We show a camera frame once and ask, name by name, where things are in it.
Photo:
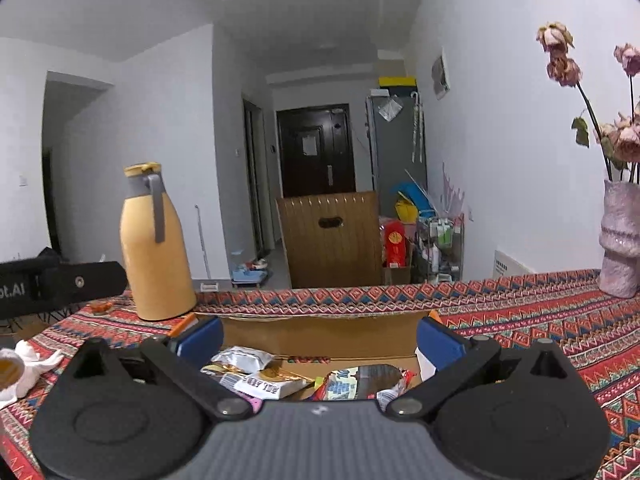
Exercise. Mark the bunch of dried roses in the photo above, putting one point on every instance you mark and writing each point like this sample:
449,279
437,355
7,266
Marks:
627,135

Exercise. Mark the yellow box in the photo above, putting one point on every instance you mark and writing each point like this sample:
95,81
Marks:
397,81

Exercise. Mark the blue plastic dustpan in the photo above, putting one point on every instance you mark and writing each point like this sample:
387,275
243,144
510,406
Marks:
412,194

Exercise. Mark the grey refrigerator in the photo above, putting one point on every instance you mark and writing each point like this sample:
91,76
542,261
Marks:
395,150

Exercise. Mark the orange cardboard box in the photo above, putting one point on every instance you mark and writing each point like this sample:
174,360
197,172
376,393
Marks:
320,341

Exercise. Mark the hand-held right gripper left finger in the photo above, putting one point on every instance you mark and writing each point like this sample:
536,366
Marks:
200,341

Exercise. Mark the white wall panel box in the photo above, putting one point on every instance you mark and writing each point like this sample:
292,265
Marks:
440,74

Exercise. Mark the white crumpled cloth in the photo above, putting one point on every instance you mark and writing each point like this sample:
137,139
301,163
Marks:
37,362

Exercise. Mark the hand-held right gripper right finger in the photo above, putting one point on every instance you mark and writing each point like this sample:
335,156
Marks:
436,341

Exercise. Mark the pile of snack packets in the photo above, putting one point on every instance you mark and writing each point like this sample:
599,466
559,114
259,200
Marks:
360,382

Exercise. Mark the red gift box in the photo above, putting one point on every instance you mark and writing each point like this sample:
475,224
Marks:
395,242

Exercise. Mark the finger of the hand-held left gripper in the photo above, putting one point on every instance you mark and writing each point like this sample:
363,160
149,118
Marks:
85,281

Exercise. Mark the white folded umbrella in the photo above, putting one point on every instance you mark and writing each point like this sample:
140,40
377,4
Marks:
417,127

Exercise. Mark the dark entrance door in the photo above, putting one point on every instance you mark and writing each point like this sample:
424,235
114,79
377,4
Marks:
315,150

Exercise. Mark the yellow cup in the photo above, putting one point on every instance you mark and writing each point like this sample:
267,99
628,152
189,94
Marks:
9,371

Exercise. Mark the pink feathery wall decoration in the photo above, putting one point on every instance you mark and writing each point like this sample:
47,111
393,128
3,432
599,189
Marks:
452,192

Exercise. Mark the white mop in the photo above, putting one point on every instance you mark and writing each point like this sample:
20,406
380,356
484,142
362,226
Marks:
202,250

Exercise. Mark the yellow thermos jug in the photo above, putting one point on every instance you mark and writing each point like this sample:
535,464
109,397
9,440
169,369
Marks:
155,260

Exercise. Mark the wooden chair back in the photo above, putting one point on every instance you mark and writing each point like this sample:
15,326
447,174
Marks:
330,255

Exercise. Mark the black clothes pile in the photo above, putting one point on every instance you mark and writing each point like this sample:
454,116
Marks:
50,255

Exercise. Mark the paper on refrigerator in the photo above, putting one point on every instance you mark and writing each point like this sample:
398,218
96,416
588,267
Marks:
390,109

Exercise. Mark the pink textured vase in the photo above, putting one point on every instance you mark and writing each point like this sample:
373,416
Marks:
620,240

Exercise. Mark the yellow bag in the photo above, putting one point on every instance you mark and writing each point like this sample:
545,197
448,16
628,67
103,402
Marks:
406,212

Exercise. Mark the white wall heater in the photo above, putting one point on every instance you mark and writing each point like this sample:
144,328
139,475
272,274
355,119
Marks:
510,265

